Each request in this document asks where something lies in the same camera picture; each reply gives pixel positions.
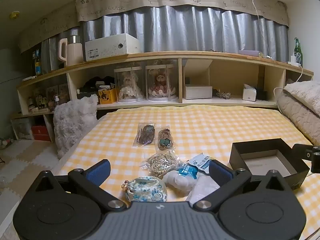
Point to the group of small figurines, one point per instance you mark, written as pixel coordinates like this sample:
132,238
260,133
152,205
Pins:
41,100

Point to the domed red bear doll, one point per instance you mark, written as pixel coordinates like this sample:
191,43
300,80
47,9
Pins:
161,83

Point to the small spray bottle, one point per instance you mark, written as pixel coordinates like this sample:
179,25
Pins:
57,102

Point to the white plush toy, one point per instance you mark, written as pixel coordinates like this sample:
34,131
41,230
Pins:
178,181

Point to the clear storage bin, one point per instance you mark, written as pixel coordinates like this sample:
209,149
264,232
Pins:
22,128

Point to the quilted brown blanket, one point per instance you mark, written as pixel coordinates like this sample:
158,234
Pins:
297,115

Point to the purple case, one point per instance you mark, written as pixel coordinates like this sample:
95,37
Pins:
248,53

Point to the yellow ceiling detector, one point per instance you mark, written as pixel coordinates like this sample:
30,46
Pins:
15,15

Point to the blue floral embroidered pouch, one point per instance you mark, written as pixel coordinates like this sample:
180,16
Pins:
145,188

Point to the white charger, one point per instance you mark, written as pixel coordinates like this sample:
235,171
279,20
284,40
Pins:
294,60

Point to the clear plastic bag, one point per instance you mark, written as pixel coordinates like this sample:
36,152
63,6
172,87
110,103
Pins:
203,187

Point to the small black box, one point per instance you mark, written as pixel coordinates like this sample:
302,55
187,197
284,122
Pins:
262,95

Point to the white tissue box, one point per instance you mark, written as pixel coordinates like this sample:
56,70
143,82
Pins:
249,93

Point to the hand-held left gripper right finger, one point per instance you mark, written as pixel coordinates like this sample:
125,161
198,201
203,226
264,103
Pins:
220,172

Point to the white furry pillow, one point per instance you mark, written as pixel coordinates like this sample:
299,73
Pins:
73,125

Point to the yellow checked blanket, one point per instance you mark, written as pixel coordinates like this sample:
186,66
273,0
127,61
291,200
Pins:
212,130

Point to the domed white bear doll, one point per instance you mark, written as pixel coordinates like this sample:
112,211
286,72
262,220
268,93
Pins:
128,85

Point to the black cardboard box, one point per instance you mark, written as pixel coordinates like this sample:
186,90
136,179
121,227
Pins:
237,158

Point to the yellow box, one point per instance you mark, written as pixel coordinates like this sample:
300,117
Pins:
107,97

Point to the white sachet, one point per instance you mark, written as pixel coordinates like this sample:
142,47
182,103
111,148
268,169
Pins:
202,161

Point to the pink kettle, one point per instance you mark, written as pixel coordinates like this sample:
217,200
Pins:
73,53

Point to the dark glass bottle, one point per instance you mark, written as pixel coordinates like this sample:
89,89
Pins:
33,61

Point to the wooden shelf unit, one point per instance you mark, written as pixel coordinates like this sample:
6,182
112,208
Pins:
155,55

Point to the green glass bottle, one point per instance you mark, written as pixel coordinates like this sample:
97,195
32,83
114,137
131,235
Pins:
297,52

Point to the dark cloth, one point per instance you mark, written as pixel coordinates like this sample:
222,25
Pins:
92,85

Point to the large white box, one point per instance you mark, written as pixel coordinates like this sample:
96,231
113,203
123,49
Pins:
110,47

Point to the blue packet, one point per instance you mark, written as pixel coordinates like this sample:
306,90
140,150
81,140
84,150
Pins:
187,170

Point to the silver curtain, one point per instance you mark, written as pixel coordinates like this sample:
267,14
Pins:
190,30

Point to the red box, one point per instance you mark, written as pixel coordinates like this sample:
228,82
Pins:
41,133

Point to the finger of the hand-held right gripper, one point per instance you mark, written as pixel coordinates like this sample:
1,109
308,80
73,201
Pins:
303,152

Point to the glass bottle with yellow label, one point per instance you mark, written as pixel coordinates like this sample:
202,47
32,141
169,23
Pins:
38,65

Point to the small white box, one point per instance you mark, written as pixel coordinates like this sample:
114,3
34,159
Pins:
198,92

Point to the cream fluffy blanket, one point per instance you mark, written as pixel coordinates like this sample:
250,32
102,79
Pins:
305,92

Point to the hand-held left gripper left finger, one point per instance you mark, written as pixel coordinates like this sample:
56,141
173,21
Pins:
98,171

